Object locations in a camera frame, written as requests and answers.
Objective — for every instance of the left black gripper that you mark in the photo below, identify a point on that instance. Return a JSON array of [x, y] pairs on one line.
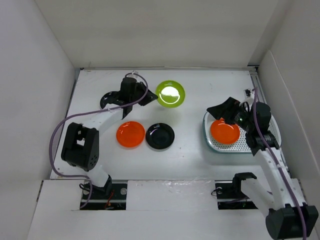
[[149, 97]]

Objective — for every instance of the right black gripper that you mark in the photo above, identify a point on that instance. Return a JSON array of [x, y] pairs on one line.
[[225, 109]]

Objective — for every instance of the orange plate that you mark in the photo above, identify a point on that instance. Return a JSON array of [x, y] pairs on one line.
[[224, 133], [130, 134]]

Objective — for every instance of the green plate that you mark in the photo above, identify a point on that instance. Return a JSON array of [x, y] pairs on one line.
[[170, 93]]

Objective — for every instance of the black plate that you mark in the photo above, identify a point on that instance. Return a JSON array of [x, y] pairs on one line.
[[110, 98], [160, 136]]

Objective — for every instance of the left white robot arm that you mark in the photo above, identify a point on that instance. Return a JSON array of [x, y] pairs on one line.
[[81, 146]]

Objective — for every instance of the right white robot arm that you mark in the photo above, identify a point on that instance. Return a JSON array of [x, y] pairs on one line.
[[286, 212]]

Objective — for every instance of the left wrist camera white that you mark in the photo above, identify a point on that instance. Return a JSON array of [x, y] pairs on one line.
[[134, 74]]

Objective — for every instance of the aluminium rail right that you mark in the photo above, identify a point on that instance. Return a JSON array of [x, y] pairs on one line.
[[253, 72]]

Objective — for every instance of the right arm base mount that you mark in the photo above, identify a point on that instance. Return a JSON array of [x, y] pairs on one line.
[[229, 195]]

